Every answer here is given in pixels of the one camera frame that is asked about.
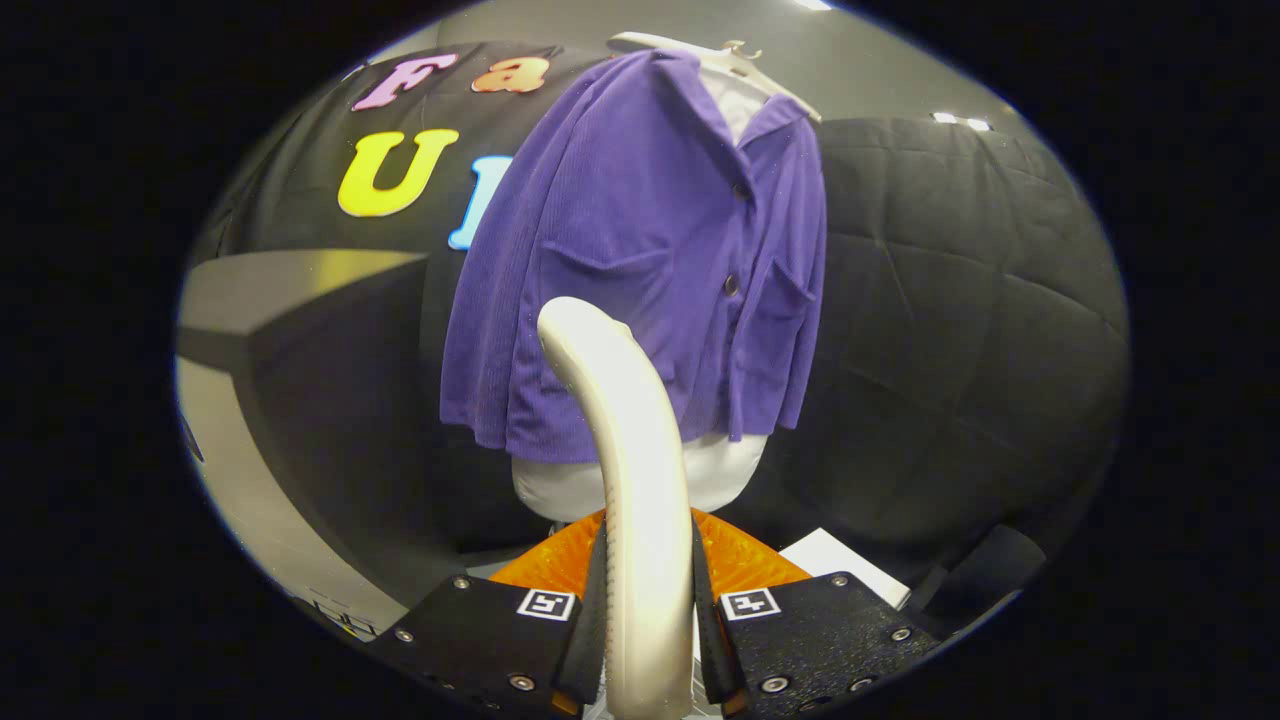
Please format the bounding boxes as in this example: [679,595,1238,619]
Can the black backdrop cloth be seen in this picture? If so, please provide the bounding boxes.
[185,40,1131,601]

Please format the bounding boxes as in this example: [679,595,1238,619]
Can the white shirt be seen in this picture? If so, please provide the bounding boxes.
[512,65,773,524]

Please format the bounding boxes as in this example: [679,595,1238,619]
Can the dark rounded object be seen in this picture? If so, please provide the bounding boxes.
[915,524,1047,633]

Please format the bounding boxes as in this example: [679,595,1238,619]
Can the white garment steamer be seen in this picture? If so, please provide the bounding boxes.
[537,296,698,720]

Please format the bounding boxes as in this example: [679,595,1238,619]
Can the purple jacket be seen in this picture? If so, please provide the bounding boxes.
[440,48,829,464]

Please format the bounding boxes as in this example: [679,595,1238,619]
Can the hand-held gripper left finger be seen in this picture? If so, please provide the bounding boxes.
[365,508,609,720]

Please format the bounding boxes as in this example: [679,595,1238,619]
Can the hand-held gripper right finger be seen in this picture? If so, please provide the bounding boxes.
[690,508,941,720]

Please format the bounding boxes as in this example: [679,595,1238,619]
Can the white clothes hanger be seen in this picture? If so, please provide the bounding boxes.
[607,31,823,124]

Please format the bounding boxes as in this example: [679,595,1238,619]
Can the white paper sheet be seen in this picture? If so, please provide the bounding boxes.
[780,528,911,608]

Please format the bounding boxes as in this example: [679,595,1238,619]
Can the grey cabinet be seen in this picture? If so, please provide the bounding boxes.
[175,248,471,641]

